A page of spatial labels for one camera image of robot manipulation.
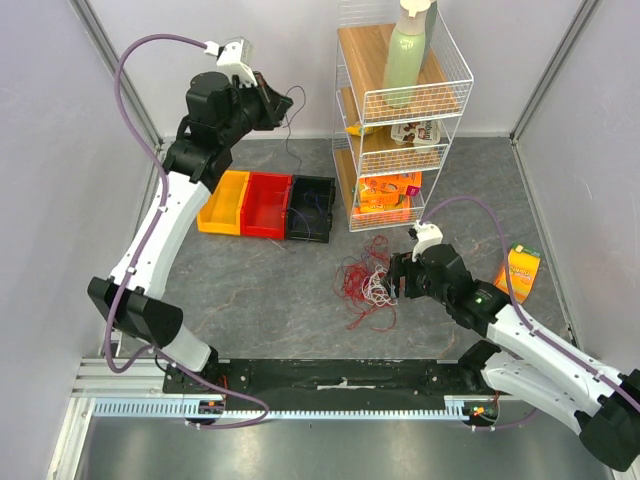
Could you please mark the yellow plastic bin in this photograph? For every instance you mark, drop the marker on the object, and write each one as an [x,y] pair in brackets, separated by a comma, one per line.
[222,212]

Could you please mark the white wire shelf rack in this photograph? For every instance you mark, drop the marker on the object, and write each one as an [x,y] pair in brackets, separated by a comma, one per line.
[441,93]

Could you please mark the orange box in rack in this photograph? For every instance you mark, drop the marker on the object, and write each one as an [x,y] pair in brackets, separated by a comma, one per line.
[388,190]

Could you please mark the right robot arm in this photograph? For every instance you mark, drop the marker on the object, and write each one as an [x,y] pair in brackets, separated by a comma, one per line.
[519,356]

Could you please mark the white chocolate snack pack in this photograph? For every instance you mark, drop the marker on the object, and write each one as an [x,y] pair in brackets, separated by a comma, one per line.
[417,133]

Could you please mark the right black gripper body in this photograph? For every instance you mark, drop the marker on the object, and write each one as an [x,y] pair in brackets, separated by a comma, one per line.
[404,279]

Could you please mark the orange snack box on table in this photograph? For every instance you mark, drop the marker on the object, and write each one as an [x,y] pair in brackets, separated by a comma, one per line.
[524,265]

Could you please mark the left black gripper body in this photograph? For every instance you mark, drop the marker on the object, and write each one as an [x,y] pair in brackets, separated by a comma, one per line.
[256,101]

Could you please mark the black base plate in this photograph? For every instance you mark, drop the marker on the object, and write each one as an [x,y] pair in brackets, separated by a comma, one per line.
[279,380]

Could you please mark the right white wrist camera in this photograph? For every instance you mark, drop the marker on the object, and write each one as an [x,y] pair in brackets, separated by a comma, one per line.
[425,235]

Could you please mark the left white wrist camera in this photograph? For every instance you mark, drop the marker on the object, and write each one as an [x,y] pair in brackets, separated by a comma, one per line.
[233,58]

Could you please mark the red plastic bin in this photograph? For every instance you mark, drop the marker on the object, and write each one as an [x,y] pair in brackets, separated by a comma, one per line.
[264,207]

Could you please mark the green bottle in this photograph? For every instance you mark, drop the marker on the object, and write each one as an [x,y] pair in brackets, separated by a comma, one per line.
[408,50]

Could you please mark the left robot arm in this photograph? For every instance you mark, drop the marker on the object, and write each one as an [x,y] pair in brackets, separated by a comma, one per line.
[221,111]

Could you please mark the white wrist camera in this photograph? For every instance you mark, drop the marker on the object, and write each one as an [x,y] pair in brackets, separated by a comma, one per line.
[233,58]
[425,235]

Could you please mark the yellow snack bag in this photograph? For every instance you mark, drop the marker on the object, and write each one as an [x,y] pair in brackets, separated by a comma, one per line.
[359,130]

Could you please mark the slotted cable duct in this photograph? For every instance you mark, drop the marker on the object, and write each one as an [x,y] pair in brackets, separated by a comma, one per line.
[201,409]

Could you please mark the black plastic bin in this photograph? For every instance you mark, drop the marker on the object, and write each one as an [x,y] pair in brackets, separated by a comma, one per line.
[309,214]

